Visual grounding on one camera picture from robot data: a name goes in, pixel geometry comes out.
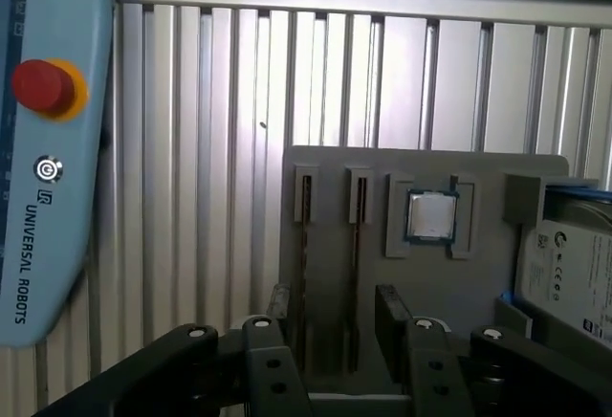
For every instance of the silver CPU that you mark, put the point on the silver CPU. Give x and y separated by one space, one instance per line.
431 216

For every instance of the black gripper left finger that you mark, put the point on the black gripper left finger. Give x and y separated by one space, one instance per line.
268 369

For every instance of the grey plastic parts rack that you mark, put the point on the grey plastic parts rack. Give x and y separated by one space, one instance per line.
430 283

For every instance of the pale blue teach pendant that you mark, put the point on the pale blue teach pendant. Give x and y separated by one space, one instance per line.
57 197

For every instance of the RAM stick with black chips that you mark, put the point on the RAM stick with black chips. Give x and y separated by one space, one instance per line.
306 197

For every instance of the hard disk in blue carrier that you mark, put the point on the hard disk in blue carrier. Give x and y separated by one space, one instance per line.
574 269

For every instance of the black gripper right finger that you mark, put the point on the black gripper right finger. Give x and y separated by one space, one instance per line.
430 369

